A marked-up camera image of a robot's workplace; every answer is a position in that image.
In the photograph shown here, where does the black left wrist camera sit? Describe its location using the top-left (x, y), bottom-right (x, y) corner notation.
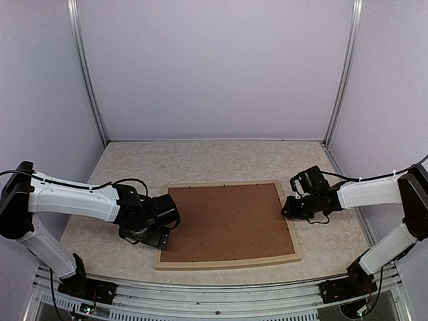
top-left (143, 194), bottom-right (181, 229)

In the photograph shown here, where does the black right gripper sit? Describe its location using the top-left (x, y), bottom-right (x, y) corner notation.
top-left (281, 193), bottom-right (319, 221)

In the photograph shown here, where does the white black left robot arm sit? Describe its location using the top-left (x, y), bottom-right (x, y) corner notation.
top-left (1, 161), bottom-right (181, 298)

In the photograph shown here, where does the aluminium enclosure post right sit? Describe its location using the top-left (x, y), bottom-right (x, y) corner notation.
top-left (323, 0), bottom-right (364, 149)

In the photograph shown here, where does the aluminium front rail base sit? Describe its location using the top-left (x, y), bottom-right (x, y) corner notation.
top-left (21, 263), bottom-right (412, 321)

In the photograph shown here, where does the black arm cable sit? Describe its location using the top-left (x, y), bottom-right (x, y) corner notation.
top-left (322, 163), bottom-right (428, 183)
top-left (0, 170), bottom-right (148, 198)

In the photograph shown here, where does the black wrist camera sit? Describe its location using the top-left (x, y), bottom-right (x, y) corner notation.
top-left (290, 166), bottom-right (330, 198)
top-left (143, 194), bottom-right (181, 229)

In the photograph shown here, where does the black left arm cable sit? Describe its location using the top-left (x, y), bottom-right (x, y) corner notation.
top-left (0, 170), bottom-right (148, 198)

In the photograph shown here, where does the brown hardboard backing panel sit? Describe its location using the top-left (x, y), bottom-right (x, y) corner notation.
top-left (159, 183), bottom-right (298, 263)

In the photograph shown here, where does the light wooden picture frame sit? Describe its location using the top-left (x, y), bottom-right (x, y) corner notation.
top-left (153, 179), bottom-right (304, 272)

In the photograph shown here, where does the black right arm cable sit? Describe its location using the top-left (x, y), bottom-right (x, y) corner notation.
top-left (322, 163), bottom-right (428, 183)

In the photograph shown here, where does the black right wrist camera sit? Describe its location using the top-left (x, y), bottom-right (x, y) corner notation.
top-left (290, 166), bottom-right (330, 198)

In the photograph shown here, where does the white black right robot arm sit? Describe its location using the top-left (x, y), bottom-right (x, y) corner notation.
top-left (282, 165), bottom-right (427, 302)

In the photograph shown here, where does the aluminium enclosure post left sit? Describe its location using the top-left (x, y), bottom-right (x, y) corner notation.
top-left (67, 0), bottom-right (110, 148)

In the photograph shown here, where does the aluminium enclosure post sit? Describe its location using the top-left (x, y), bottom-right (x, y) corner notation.
top-left (67, 0), bottom-right (110, 148)
top-left (323, 0), bottom-right (364, 149)

